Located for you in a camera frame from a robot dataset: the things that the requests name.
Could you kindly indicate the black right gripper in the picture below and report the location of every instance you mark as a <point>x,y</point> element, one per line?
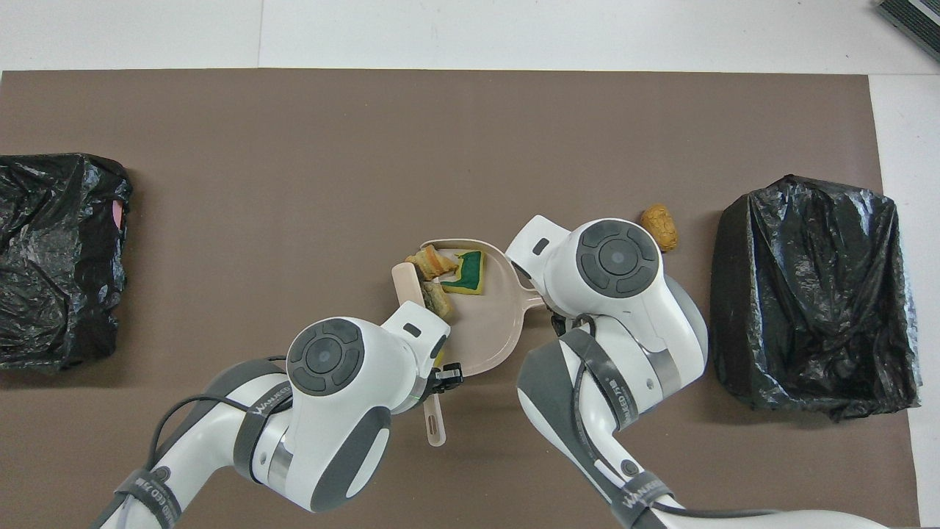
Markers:
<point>559,325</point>

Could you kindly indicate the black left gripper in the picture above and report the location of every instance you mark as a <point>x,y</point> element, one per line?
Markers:
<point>432,383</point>

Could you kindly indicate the beige plastic dustpan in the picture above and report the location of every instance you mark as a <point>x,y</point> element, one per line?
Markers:
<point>492,316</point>

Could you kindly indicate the beige brush with black bristles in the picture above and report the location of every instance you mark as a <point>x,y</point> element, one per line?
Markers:
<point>405,286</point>

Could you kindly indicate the green and yellow sponge piece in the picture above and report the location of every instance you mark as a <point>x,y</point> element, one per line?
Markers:
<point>468,272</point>

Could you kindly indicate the orange striped croissant piece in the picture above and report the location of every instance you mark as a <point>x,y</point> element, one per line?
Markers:
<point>432,263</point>

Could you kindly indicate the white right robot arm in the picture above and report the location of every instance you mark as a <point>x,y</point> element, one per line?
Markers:
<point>624,308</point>

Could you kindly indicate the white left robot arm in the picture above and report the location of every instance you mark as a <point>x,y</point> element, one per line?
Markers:
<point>338,411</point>

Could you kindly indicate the black bag-lined bin pink spot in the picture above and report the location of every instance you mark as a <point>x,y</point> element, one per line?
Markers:
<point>66,213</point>

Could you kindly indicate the brown table mat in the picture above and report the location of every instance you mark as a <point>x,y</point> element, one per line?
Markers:
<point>294,147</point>

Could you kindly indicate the dark grey ribbed device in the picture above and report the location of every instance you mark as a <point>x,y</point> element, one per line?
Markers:
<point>914,18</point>

